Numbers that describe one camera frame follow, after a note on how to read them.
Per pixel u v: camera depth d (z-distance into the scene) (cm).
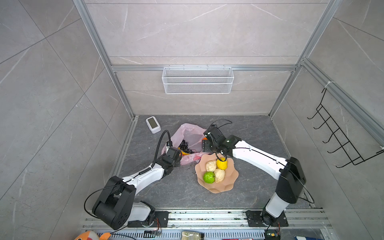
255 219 73
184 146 98
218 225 73
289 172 45
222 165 85
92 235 65
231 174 86
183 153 96
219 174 82
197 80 100
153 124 108
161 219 73
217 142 62
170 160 69
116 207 41
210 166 86
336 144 70
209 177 80
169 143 78
